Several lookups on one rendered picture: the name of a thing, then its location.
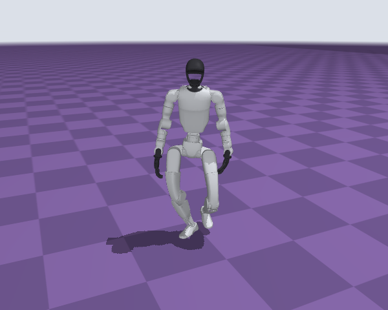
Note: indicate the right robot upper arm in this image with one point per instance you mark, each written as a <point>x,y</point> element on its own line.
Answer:
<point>171,97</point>

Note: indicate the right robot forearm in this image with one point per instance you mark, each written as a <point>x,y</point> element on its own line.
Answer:
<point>161,138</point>

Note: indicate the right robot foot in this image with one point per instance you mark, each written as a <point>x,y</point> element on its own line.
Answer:
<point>188,231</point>

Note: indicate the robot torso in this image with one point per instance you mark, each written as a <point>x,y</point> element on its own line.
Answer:
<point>194,112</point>

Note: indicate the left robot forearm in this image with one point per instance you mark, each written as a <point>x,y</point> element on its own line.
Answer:
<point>226,140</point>

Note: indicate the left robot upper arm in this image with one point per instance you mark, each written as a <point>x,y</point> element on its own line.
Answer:
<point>217,98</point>

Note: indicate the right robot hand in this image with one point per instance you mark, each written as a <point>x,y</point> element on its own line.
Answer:
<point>156,163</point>

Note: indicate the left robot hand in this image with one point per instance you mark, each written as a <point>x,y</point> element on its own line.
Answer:
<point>227,157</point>

